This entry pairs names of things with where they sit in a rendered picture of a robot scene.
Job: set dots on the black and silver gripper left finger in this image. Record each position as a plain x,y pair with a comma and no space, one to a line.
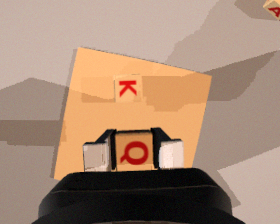
100,155

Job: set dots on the orange square mat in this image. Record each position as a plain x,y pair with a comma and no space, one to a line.
173,99

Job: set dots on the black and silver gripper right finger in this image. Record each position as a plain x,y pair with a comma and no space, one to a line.
170,154

